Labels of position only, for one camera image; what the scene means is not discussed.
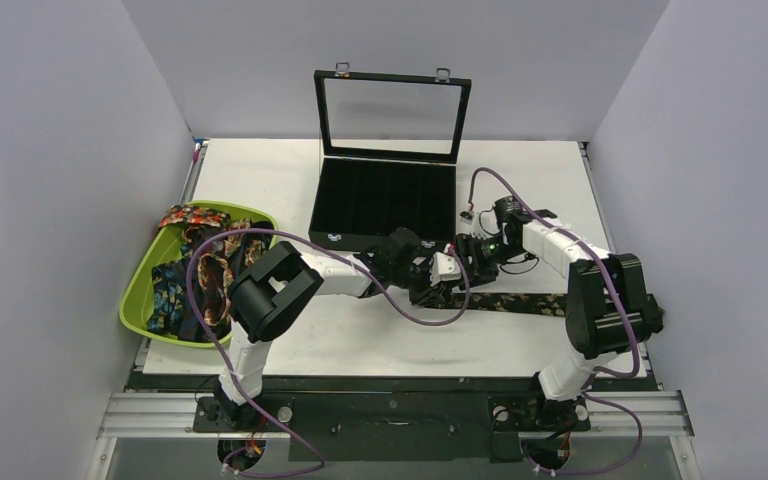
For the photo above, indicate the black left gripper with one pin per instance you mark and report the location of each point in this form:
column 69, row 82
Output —
column 428, row 295

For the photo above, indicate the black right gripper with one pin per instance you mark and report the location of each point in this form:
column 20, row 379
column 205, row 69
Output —
column 464, row 266

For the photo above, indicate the black gold floral tie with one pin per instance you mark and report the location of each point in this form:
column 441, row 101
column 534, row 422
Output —
column 544, row 304

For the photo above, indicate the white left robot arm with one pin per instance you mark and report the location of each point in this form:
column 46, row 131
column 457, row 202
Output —
column 267, row 297

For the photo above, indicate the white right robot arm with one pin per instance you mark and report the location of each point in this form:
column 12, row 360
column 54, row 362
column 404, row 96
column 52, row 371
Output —
column 607, row 309

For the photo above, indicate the black display case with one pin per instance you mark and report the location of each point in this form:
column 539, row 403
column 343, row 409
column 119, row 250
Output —
column 389, row 146

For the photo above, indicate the brown paisley tie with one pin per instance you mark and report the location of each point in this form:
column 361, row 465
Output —
column 217, row 269

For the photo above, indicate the red floral tie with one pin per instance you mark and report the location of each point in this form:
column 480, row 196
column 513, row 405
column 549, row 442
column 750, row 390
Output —
column 191, row 221

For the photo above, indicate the blue floral tie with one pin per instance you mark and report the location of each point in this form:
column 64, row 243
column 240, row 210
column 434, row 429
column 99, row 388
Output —
column 170, row 300

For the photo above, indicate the green plastic bin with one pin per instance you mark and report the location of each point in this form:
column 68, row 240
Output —
column 136, row 304

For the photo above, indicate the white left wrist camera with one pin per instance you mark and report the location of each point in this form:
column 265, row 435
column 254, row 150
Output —
column 445, row 266

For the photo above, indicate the aluminium rail frame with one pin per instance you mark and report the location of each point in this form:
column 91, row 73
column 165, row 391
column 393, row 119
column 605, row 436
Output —
column 172, row 415

